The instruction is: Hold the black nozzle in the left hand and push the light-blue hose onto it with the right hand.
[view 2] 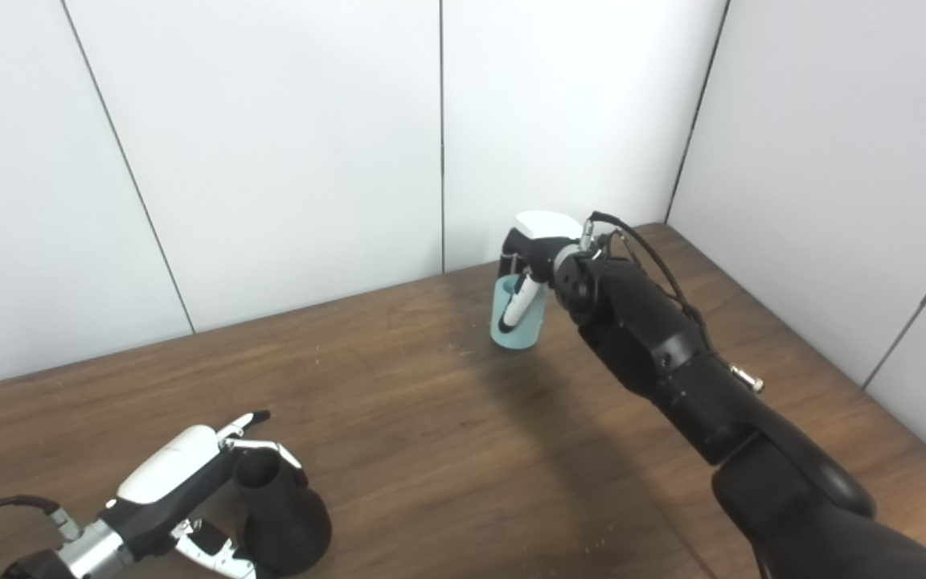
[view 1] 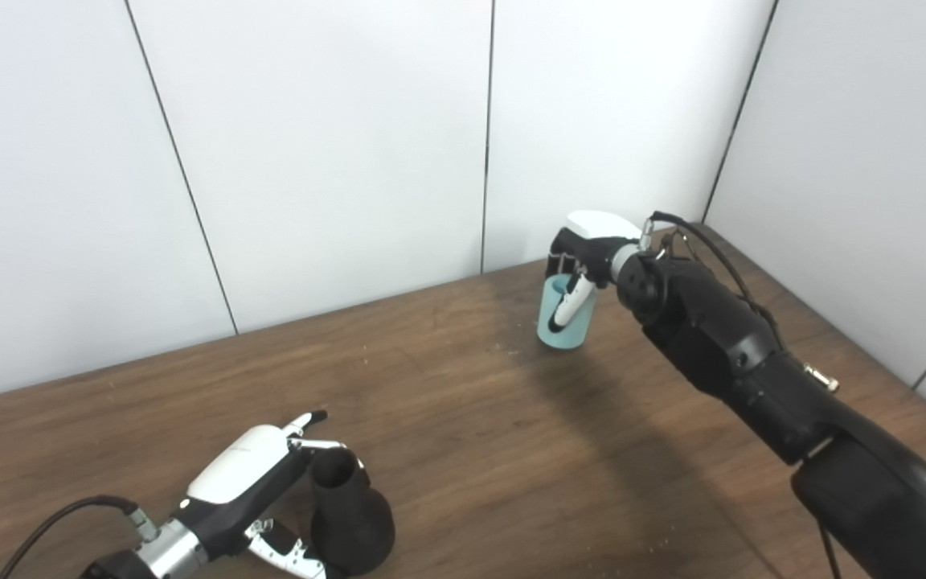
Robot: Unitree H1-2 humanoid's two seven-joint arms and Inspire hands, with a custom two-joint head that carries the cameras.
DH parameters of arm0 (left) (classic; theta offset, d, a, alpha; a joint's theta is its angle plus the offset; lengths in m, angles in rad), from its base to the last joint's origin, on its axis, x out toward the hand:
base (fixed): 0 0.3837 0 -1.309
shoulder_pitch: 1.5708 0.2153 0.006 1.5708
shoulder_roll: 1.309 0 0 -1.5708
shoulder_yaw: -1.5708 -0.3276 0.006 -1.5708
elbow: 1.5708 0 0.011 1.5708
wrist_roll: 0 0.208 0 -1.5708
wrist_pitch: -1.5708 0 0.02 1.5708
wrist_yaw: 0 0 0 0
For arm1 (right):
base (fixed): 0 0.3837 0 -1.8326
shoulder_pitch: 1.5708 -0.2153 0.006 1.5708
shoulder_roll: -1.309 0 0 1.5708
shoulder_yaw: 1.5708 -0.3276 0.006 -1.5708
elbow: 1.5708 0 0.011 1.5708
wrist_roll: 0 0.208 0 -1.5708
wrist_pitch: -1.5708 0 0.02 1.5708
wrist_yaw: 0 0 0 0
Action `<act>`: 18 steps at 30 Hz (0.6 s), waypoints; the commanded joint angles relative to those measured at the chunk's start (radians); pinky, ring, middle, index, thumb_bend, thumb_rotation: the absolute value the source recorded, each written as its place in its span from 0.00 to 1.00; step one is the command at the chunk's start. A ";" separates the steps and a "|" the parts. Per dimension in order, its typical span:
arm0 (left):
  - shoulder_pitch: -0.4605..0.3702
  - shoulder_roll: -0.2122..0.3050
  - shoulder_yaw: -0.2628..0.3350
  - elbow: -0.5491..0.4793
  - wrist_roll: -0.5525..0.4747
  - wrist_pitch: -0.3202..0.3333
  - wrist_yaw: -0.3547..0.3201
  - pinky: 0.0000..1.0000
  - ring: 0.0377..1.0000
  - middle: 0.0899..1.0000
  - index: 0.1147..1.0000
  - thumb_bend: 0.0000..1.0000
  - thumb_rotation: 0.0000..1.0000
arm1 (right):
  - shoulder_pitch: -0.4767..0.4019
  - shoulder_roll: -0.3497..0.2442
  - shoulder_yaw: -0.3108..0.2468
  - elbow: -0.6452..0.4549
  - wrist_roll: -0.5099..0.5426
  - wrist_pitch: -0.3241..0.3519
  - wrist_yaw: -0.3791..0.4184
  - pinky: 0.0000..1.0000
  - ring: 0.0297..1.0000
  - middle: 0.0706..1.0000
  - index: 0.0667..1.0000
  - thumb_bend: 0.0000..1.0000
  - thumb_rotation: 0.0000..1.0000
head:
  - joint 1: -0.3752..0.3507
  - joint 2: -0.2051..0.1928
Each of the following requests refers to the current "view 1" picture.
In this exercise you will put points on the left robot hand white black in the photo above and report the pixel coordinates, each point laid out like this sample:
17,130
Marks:
238,474

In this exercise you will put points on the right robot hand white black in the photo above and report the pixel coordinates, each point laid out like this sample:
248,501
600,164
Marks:
592,249

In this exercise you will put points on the black funnel-shaped nozzle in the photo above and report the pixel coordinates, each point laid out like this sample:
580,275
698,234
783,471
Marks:
350,523

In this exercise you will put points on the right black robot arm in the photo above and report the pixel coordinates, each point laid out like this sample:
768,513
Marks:
752,362

